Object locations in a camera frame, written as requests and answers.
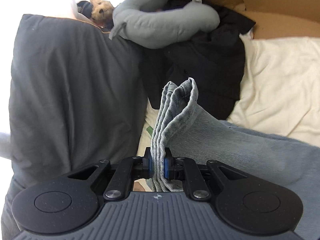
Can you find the grey neck pillow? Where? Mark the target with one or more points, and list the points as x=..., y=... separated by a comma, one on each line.
x=155, y=25

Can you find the dark grey pillow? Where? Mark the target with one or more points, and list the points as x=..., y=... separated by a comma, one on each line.
x=75, y=92

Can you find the light blue jeans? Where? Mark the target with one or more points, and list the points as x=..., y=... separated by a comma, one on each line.
x=225, y=150

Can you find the brown teddy bear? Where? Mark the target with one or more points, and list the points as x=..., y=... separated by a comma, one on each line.
x=100, y=10

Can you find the black clothing pile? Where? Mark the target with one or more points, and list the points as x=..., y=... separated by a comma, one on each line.
x=205, y=67

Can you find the cream bear print bed sheet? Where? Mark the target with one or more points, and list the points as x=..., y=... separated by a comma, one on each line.
x=275, y=80

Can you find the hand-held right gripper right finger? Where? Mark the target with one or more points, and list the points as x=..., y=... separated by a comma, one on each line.
x=167, y=166

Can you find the flat cardboard sheet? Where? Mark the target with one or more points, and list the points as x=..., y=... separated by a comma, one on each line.
x=275, y=0

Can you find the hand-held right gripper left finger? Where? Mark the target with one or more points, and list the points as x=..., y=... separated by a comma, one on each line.
x=147, y=165

